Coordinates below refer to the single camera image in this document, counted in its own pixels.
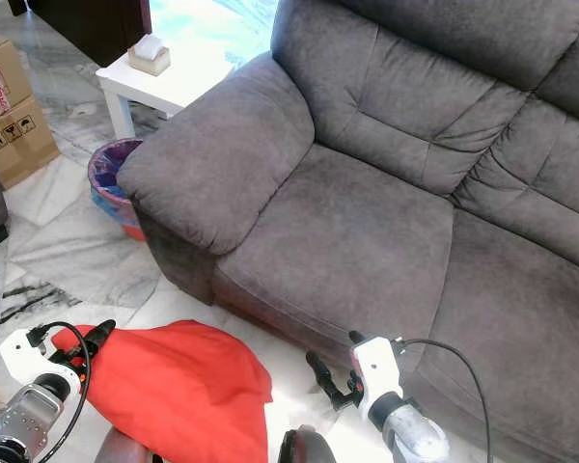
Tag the dark grey fabric sofa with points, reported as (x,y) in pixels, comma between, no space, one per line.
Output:
(367,241)

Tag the dark wooden cabinet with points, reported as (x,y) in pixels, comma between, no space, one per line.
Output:
(96,29)

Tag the robot right leg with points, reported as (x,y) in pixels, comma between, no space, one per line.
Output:
(304,449)

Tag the cardboard box with red tape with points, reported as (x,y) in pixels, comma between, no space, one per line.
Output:
(8,82)

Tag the red pillow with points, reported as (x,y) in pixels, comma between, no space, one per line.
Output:
(183,395)

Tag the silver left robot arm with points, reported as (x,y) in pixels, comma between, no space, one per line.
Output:
(24,429)

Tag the cardboard box with black symbols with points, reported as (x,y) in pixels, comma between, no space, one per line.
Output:
(24,145)

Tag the white side table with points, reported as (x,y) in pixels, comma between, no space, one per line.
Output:
(183,82)

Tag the beige tissue box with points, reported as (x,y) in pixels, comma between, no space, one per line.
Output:
(149,56)

